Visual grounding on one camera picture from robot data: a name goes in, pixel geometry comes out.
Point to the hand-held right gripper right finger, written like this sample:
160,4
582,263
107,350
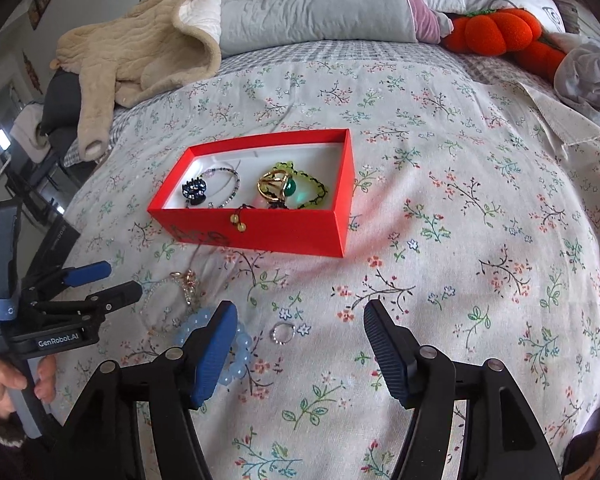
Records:
387,355

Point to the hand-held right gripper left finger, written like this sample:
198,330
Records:
212,355

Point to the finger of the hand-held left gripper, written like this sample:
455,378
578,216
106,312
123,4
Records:
87,273
125,294

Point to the red jewelry box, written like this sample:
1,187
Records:
290,235

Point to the person's left hand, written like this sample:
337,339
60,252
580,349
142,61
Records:
2,380

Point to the black flat box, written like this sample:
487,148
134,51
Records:
60,240

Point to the dark rhinestone hair claw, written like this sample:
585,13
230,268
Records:
195,191

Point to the yellow bead tassel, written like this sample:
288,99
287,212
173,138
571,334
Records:
240,227

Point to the floral bed sheet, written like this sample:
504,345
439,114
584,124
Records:
455,220

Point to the dark chair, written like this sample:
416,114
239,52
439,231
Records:
60,105

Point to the beige quilted jacket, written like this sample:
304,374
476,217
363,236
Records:
140,45

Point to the grey checkered blanket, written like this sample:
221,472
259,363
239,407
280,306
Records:
300,50

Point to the orange pumpkin plush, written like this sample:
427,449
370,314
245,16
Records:
490,30

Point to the pink cloth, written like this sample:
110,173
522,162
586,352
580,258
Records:
425,15

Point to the grey crumpled cloth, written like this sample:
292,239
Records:
587,75

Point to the grey quilted pillow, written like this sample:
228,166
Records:
315,5

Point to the wall poster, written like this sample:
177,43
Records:
42,0

